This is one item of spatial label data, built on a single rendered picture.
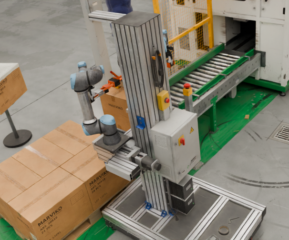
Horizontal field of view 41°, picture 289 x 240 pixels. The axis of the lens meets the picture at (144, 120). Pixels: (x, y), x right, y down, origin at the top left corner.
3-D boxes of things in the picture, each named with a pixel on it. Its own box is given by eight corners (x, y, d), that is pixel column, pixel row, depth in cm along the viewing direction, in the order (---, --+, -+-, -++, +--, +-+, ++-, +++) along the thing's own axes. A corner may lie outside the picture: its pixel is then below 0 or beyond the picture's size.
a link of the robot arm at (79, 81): (103, 135, 310) (87, 74, 283) (84, 139, 309) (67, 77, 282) (102, 128, 320) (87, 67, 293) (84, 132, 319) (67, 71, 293)
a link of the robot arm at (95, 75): (101, 68, 284) (102, 62, 332) (87, 71, 284) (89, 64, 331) (105, 84, 287) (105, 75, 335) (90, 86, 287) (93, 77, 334)
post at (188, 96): (193, 161, 441) (186, 85, 386) (198, 164, 437) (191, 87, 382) (190, 165, 438) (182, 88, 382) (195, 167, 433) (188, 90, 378)
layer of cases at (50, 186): (77, 145, 475) (69, 119, 453) (135, 176, 413) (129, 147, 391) (-9, 205, 408) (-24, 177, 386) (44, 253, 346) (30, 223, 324)
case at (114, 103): (141, 97, 447) (136, 66, 425) (169, 105, 424) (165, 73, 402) (106, 124, 411) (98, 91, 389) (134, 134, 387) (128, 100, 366)
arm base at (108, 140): (125, 137, 321) (122, 128, 316) (112, 147, 312) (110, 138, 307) (111, 132, 330) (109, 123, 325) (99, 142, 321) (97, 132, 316)
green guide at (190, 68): (218, 47, 555) (218, 41, 550) (224, 48, 548) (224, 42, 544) (143, 98, 466) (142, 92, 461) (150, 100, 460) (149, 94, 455)
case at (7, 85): (3, 89, 529) (-8, 62, 507) (27, 89, 516) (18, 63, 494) (-25, 113, 483) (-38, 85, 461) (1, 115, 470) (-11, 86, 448)
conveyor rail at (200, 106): (257, 65, 525) (257, 52, 514) (261, 66, 522) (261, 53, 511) (143, 157, 396) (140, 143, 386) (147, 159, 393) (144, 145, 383)
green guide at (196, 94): (252, 54, 522) (252, 48, 517) (259, 55, 515) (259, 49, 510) (178, 110, 433) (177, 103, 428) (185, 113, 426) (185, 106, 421)
